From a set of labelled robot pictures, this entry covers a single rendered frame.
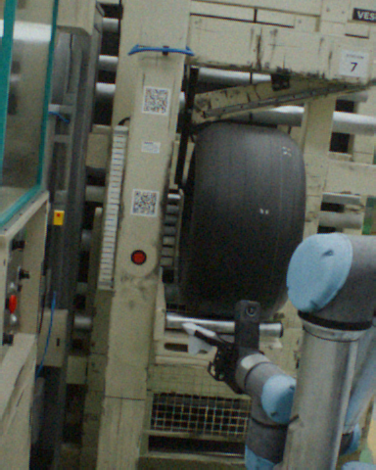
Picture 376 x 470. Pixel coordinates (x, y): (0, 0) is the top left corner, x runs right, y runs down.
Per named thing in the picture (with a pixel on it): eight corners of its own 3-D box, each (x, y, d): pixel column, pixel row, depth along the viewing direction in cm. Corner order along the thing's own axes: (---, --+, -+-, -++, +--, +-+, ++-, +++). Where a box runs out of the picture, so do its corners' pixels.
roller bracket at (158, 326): (152, 341, 204) (156, 307, 202) (151, 301, 243) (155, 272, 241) (164, 343, 204) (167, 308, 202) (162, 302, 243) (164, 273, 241)
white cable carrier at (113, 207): (98, 288, 213) (115, 125, 205) (99, 284, 218) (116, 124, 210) (113, 290, 213) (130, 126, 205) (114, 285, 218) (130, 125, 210)
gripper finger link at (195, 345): (168, 348, 151) (206, 363, 146) (175, 320, 150) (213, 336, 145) (177, 346, 153) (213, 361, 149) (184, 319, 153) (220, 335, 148)
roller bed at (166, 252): (117, 274, 252) (125, 188, 247) (118, 263, 266) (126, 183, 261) (173, 280, 253) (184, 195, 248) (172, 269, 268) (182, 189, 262)
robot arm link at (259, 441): (307, 477, 131) (317, 422, 129) (253, 483, 126) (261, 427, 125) (287, 456, 138) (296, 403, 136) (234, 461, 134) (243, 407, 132)
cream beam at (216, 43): (184, 62, 227) (190, 15, 224) (181, 64, 251) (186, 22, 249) (372, 86, 231) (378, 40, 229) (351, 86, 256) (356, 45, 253)
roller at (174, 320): (162, 329, 207) (164, 313, 206) (161, 324, 212) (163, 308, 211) (282, 340, 210) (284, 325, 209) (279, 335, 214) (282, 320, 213)
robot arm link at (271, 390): (265, 431, 123) (273, 385, 121) (239, 403, 133) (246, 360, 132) (305, 428, 126) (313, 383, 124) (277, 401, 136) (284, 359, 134)
